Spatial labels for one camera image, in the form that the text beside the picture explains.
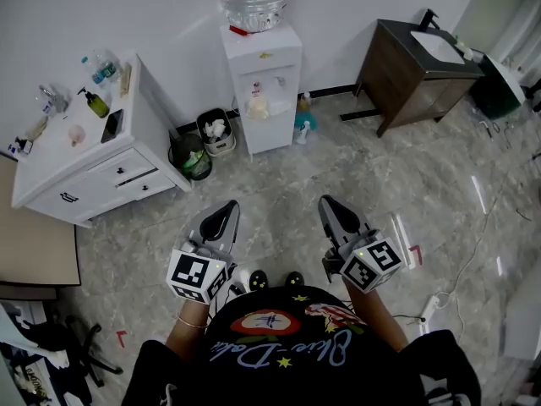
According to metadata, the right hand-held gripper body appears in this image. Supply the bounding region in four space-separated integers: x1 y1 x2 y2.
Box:
321 228 403 294

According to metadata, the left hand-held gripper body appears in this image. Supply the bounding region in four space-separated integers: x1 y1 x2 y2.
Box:
166 233 238 306

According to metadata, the white water dispenser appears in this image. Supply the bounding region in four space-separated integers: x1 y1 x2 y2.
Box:
219 22 303 156

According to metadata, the person's right forearm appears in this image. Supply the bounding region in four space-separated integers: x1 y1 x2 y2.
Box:
342 279 410 354

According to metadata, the person's left forearm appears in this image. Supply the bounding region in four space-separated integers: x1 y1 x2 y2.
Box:
164 299 210 357

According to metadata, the clear plastic water bottle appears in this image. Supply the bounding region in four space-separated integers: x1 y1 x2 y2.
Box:
95 48 122 82
81 55 107 86

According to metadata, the black mesh waste bin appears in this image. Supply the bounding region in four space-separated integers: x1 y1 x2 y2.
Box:
167 132 213 182

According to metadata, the white power strip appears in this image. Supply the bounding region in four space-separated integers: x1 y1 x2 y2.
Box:
419 294 441 336

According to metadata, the white waste bin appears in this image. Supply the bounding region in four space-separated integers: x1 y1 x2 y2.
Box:
195 107 238 157

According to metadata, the teal cleaning bottle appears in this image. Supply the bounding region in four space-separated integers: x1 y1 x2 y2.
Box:
293 111 319 134

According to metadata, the person's black printed t-shirt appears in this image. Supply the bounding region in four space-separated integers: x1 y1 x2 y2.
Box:
121 285 482 406

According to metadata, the white drawer cabinet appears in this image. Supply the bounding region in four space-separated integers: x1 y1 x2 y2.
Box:
11 51 194 228

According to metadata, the black office chair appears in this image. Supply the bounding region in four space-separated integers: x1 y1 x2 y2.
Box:
25 314 124 398

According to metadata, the black phone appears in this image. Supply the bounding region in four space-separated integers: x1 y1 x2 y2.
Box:
101 108 125 145

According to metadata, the dark wooden vanity cabinet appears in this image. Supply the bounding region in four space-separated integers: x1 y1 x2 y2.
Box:
353 18 485 139

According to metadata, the pink round object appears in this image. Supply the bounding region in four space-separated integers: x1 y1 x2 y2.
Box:
68 124 87 148

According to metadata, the green pump soap bottle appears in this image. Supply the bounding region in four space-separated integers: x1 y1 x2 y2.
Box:
77 85 111 119

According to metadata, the wooden box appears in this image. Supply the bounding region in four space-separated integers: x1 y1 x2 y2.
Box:
119 62 134 98

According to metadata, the beige brush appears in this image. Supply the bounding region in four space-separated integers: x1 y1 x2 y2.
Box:
26 115 50 142

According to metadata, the chrome faucet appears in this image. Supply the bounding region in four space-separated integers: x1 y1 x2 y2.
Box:
38 83 71 114

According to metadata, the white sink basin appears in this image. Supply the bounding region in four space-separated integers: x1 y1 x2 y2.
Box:
409 30 467 65

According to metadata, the small blue white box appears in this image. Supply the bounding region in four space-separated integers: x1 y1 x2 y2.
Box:
8 136 35 156

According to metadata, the white soap dispenser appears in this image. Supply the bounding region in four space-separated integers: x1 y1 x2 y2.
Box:
453 36 484 63

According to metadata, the black faucet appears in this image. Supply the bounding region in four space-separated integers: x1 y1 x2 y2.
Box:
418 8 441 31

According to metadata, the gold bracelet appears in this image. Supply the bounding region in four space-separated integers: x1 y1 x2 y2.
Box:
177 315 209 330

